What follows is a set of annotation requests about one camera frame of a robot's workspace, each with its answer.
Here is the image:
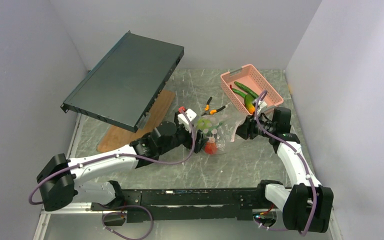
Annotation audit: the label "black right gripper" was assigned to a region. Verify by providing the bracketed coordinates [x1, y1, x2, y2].
[232, 111, 276, 140]

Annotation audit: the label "small orange fake fruit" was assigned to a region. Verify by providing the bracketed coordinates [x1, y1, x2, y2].
[204, 141, 218, 155]

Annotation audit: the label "clear zip top bag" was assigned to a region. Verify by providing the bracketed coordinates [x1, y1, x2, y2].
[195, 113, 246, 155]

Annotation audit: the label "green orange fake mango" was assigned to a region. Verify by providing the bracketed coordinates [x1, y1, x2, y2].
[244, 94, 255, 115]

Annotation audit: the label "green fake chili pepper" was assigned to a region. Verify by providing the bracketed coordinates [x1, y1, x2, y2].
[231, 88, 247, 99]

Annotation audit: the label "green fake cucumber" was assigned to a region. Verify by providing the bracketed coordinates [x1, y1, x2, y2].
[234, 81, 259, 99]

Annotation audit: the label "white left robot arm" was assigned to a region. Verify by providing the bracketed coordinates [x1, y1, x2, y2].
[34, 121, 207, 212]

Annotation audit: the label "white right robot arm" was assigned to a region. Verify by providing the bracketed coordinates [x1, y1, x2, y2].
[236, 107, 334, 235]

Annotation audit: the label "orange black pliers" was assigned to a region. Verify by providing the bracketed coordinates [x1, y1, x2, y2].
[200, 96, 227, 117]

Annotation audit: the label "pink plastic basket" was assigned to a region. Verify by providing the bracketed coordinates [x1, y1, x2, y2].
[220, 64, 284, 114]

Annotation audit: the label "wooden base board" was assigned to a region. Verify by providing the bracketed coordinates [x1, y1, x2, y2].
[96, 90, 176, 153]

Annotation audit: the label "dark rack server chassis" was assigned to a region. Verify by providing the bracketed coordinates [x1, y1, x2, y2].
[60, 31, 185, 132]

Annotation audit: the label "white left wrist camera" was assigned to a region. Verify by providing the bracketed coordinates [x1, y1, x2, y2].
[177, 106, 197, 133]

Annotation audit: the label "purple cable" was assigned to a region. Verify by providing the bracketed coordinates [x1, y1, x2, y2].
[28, 109, 198, 206]

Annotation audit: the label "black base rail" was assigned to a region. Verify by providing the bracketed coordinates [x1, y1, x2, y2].
[90, 187, 277, 223]

